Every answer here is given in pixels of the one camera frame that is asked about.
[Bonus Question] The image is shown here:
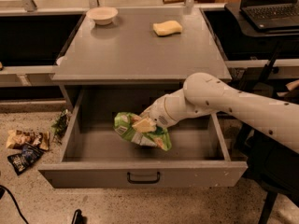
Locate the person in blue shirt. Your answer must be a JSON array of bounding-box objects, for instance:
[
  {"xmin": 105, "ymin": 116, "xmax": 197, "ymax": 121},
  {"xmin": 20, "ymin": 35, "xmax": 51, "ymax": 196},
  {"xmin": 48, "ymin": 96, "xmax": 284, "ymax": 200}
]
[{"xmin": 278, "ymin": 79, "xmax": 299, "ymax": 97}]

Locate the black cable on floor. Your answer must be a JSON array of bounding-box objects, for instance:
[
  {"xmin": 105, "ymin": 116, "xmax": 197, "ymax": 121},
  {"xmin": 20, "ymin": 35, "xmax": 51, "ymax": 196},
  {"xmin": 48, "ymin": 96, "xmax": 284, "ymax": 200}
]
[{"xmin": 0, "ymin": 184, "xmax": 30, "ymax": 224}]

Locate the yellow snack bag on floor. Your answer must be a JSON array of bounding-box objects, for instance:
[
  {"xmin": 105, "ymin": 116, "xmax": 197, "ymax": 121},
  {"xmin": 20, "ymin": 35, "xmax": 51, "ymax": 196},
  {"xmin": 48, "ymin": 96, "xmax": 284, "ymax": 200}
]
[{"xmin": 6, "ymin": 130, "xmax": 50, "ymax": 150}]

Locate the white ceramic bowl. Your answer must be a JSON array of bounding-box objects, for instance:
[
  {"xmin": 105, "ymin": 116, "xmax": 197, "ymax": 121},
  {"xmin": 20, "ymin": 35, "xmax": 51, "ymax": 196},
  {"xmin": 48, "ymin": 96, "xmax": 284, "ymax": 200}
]
[{"xmin": 86, "ymin": 7, "xmax": 118, "ymax": 25}]

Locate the yellow sponge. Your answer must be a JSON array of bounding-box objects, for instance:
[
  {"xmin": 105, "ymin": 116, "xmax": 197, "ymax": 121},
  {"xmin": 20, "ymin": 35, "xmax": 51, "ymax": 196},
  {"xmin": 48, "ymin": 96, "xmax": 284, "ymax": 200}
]
[{"xmin": 152, "ymin": 21, "xmax": 182, "ymax": 36}]

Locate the dark blue chip bag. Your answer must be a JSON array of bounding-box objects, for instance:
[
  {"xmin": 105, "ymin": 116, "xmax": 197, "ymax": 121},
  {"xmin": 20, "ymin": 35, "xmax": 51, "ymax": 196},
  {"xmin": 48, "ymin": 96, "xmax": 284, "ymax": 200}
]
[{"xmin": 7, "ymin": 144, "xmax": 43, "ymax": 175}]

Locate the green rice chip bag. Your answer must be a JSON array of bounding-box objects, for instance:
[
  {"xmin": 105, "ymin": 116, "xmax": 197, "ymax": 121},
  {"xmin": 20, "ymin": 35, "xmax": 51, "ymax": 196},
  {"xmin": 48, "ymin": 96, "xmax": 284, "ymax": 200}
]
[{"xmin": 113, "ymin": 112, "xmax": 172, "ymax": 151}]

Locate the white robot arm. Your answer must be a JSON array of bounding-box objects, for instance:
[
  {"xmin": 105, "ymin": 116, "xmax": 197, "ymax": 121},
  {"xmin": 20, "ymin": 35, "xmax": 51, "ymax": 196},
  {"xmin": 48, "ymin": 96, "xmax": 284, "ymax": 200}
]
[{"xmin": 133, "ymin": 73, "xmax": 299, "ymax": 152}]

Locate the green snack bag on floor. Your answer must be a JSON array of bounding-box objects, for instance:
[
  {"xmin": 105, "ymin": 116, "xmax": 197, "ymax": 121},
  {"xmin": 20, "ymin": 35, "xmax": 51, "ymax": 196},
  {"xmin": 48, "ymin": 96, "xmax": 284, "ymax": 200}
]
[{"xmin": 51, "ymin": 109, "xmax": 71, "ymax": 144}]

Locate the black office chair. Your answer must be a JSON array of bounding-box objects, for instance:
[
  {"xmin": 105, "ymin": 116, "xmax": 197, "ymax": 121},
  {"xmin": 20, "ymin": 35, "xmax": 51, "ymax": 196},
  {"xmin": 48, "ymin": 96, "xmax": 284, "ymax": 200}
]
[{"xmin": 235, "ymin": 42, "xmax": 299, "ymax": 224}]

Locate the black object at floor bottom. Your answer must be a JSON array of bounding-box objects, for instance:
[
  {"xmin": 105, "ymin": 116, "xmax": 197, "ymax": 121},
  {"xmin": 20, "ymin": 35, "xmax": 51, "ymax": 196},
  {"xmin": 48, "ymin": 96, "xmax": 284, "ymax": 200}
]
[{"xmin": 71, "ymin": 209, "xmax": 84, "ymax": 224}]

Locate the wooden stick in background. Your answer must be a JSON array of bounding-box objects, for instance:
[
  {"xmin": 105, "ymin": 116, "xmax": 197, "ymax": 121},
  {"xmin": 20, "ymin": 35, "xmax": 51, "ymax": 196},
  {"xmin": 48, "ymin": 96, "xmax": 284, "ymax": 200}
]
[{"xmin": 162, "ymin": 0, "xmax": 199, "ymax": 4}]

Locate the open grey top drawer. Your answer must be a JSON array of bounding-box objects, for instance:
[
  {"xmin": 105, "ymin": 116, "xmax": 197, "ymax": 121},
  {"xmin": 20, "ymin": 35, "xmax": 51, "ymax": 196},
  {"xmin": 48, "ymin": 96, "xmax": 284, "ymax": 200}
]
[{"xmin": 38, "ymin": 87, "xmax": 247, "ymax": 189}]

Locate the black laptop stand table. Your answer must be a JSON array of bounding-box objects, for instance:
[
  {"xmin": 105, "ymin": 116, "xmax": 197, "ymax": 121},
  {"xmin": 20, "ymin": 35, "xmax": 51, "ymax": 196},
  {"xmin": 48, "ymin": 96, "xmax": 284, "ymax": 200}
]
[{"xmin": 224, "ymin": 2, "xmax": 299, "ymax": 45}]

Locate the grey cabinet with top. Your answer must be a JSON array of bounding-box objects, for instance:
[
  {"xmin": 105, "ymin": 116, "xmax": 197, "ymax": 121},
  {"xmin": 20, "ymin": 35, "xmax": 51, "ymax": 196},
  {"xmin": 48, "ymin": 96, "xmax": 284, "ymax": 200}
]
[{"xmin": 50, "ymin": 7, "xmax": 233, "ymax": 110}]

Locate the black drawer handle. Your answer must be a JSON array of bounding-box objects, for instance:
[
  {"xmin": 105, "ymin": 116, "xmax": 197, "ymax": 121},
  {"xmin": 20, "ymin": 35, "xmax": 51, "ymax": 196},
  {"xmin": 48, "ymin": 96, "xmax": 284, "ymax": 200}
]
[{"xmin": 126, "ymin": 172, "xmax": 161, "ymax": 185}]

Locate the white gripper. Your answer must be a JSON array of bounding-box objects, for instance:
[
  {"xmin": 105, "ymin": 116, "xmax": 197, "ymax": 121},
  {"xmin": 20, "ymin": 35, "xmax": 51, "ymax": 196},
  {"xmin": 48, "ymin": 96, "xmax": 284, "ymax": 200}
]
[{"xmin": 132, "ymin": 95, "xmax": 175, "ymax": 133}]

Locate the black laptop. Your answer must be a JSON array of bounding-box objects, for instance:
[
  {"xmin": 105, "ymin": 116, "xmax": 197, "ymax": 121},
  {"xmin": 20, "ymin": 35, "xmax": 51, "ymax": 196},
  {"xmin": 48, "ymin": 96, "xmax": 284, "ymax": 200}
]
[{"xmin": 240, "ymin": 0, "xmax": 299, "ymax": 31}]

